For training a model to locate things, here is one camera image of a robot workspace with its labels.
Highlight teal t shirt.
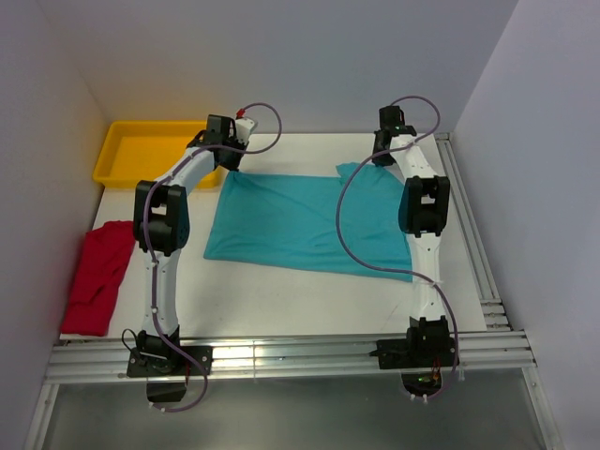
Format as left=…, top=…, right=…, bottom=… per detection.
left=204, top=162, right=412, bottom=282

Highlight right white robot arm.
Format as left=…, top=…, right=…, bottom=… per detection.
left=373, top=105, right=453, bottom=366

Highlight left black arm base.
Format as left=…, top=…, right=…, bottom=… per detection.
left=121, top=329, right=213, bottom=406

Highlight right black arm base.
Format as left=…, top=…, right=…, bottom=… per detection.
left=368, top=316, right=459, bottom=401

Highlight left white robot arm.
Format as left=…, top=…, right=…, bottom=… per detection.
left=133, top=109, right=257, bottom=374

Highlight yellow plastic tray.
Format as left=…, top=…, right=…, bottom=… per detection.
left=93, top=121, right=205, bottom=189

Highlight red t shirt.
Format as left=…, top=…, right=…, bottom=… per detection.
left=60, top=220, right=135, bottom=337

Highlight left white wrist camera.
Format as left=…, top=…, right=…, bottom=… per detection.
left=234, top=108, right=258, bottom=147

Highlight right side aluminium rail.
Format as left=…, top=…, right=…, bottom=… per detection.
left=433, top=131, right=512, bottom=332

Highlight aluminium rail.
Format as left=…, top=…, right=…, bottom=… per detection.
left=433, top=131, right=512, bottom=332
left=24, top=331, right=535, bottom=449

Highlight front aluminium rail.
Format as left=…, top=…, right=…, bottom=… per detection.
left=24, top=331, right=535, bottom=449

